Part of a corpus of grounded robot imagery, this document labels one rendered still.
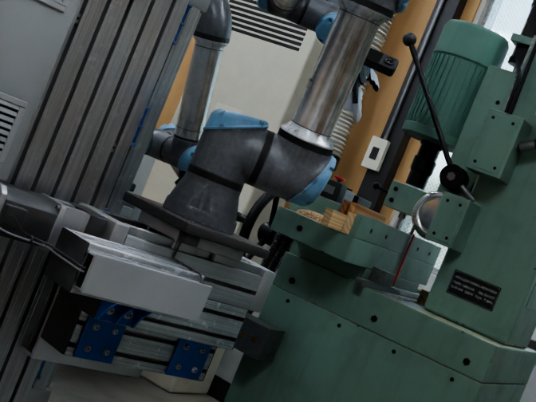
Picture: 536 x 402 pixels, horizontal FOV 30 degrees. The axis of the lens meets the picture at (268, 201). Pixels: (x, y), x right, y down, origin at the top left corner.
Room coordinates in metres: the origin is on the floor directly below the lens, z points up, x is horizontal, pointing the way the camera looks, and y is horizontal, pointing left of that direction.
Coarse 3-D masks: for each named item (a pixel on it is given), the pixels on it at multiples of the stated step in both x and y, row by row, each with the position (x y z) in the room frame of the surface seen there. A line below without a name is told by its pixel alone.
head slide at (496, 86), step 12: (492, 72) 2.48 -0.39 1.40; (504, 72) 2.47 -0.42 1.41; (516, 72) 2.52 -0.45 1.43; (492, 84) 2.48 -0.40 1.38; (504, 84) 2.46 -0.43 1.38; (480, 96) 2.49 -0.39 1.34; (492, 96) 2.47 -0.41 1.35; (504, 96) 2.46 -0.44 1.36; (480, 108) 2.48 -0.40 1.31; (468, 120) 2.49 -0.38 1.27; (480, 120) 2.47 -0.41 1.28; (468, 132) 2.48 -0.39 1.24; (456, 144) 2.49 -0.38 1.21; (468, 144) 2.48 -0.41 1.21; (456, 156) 2.48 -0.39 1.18; (468, 156) 2.47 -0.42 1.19; (456, 192) 2.47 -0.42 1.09
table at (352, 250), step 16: (272, 224) 2.37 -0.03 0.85; (288, 224) 2.35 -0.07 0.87; (304, 224) 2.33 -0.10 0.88; (320, 224) 2.32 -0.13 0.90; (304, 240) 2.33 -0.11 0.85; (320, 240) 2.31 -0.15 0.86; (336, 240) 2.29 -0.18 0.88; (352, 240) 2.27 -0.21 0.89; (336, 256) 2.28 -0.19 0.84; (352, 256) 2.30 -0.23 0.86; (368, 256) 2.38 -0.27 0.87; (384, 256) 2.47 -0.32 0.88; (400, 256) 2.56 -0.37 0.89; (400, 272) 2.60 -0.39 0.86; (416, 272) 2.70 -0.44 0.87
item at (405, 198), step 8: (392, 184) 2.58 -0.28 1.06; (400, 184) 2.57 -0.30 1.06; (392, 192) 2.58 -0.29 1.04; (400, 192) 2.57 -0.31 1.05; (408, 192) 2.56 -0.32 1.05; (416, 192) 2.55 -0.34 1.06; (424, 192) 2.54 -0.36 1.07; (384, 200) 2.59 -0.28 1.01; (392, 200) 2.57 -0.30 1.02; (400, 200) 2.57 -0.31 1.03; (408, 200) 2.56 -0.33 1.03; (416, 200) 2.55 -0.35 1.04; (392, 208) 2.58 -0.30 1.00; (400, 208) 2.56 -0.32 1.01; (408, 208) 2.55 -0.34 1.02; (400, 216) 2.58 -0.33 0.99
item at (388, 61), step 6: (372, 54) 2.44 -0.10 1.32; (378, 54) 2.44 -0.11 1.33; (384, 54) 2.45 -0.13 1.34; (366, 60) 2.43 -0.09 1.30; (372, 60) 2.42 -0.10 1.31; (378, 60) 2.43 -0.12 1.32; (384, 60) 2.43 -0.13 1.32; (390, 60) 2.43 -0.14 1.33; (396, 60) 2.44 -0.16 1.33; (372, 66) 2.43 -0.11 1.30; (378, 66) 2.43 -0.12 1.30; (384, 66) 2.42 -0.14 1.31; (390, 66) 2.42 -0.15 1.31; (396, 66) 2.43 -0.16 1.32; (384, 72) 2.43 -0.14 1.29; (390, 72) 2.42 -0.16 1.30
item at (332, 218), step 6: (330, 210) 2.23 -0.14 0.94; (324, 216) 2.23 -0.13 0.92; (330, 216) 2.22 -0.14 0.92; (336, 216) 2.24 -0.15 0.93; (342, 216) 2.27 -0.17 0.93; (324, 222) 2.23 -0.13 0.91; (330, 222) 2.23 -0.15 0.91; (336, 222) 2.25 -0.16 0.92; (342, 222) 2.28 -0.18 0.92; (336, 228) 2.26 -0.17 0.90
